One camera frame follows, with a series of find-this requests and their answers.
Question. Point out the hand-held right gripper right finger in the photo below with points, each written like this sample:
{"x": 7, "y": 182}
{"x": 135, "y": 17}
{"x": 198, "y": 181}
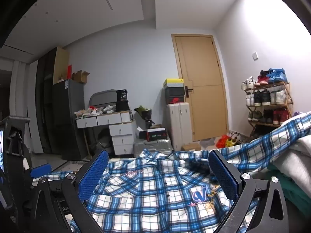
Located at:
{"x": 223, "y": 177}

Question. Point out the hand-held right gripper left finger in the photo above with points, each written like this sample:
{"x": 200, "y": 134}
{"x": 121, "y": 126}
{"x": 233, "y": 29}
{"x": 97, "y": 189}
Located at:
{"x": 93, "y": 172}

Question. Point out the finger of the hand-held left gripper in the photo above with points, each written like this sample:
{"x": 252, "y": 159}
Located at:
{"x": 41, "y": 170}

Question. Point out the blue plaid shirt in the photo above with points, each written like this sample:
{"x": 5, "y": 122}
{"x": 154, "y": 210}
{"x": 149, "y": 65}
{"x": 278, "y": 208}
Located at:
{"x": 150, "y": 194}

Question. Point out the wooden shelf with clothes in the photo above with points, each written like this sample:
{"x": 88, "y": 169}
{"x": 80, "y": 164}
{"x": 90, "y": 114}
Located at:
{"x": 277, "y": 75}

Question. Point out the black white patterned rug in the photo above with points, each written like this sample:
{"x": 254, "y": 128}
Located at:
{"x": 77, "y": 163}

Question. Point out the red yellow toy pile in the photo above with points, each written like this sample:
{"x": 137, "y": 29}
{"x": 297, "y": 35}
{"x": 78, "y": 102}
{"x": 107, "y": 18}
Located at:
{"x": 226, "y": 141}

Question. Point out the white desk with drawers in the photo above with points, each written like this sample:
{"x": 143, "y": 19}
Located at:
{"x": 122, "y": 140}

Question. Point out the mixed clutter heap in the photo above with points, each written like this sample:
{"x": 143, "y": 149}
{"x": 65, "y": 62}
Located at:
{"x": 239, "y": 137}

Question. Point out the closed cardboard box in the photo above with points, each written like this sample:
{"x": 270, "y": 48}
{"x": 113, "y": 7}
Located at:
{"x": 190, "y": 147}

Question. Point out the black refrigerator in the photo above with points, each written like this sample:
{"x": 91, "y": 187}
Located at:
{"x": 70, "y": 116}

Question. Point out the desk clutter pile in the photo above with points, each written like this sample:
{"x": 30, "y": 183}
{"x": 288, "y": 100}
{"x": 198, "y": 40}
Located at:
{"x": 94, "y": 111}

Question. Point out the dark wardrobe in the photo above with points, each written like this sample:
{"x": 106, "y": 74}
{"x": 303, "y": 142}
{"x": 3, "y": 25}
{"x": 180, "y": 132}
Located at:
{"x": 46, "y": 102}

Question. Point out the open black white shoe box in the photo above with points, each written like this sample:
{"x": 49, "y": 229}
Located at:
{"x": 141, "y": 132}

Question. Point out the white cabinet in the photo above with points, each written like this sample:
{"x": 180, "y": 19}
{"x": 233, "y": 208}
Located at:
{"x": 178, "y": 126}

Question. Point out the black bag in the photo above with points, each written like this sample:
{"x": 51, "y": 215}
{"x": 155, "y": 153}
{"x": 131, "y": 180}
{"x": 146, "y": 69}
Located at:
{"x": 122, "y": 104}

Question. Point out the black box with red trim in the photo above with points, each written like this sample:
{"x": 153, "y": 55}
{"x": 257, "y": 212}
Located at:
{"x": 157, "y": 134}

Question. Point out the white quilt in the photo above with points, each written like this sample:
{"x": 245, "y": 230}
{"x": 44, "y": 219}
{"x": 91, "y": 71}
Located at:
{"x": 296, "y": 157}

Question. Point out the green cloth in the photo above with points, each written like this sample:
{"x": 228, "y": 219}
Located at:
{"x": 298, "y": 194}

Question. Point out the dark wrapped flower bouquet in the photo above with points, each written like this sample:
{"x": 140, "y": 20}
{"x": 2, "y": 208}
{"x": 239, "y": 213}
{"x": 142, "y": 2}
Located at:
{"x": 143, "y": 112}

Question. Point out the black shoe box red logo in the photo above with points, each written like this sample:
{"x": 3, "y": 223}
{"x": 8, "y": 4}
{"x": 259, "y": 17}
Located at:
{"x": 175, "y": 99}

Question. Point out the open cardboard box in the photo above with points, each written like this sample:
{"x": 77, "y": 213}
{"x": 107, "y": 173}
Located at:
{"x": 80, "y": 77}

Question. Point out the purple bag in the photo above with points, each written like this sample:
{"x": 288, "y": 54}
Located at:
{"x": 297, "y": 114}

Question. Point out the grey shoe box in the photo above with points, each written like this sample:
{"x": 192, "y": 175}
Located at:
{"x": 174, "y": 91}

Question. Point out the red tube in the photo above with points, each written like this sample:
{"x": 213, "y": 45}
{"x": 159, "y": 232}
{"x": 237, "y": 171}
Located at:
{"x": 69, "y": 72}

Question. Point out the flat cardboard sheet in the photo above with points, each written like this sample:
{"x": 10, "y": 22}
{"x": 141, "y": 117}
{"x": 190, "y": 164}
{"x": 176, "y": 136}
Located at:
{"x": 60, "y": 63}

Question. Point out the wooden shoe rack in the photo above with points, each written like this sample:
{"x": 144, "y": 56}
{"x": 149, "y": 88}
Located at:
{"x": 289, "y": 97}

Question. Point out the yellow black shoe box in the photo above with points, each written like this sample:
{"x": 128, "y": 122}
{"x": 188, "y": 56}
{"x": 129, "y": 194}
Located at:
{"x": 173, "y": 82}

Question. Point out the wooden door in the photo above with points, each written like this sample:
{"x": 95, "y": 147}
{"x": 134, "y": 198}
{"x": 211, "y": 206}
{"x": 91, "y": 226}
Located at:
{"x": 201, "y": 65}

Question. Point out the white wall switch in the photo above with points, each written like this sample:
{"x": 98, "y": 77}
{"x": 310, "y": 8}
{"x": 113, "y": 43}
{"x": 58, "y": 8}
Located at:
{"x": 255, "y": 55}

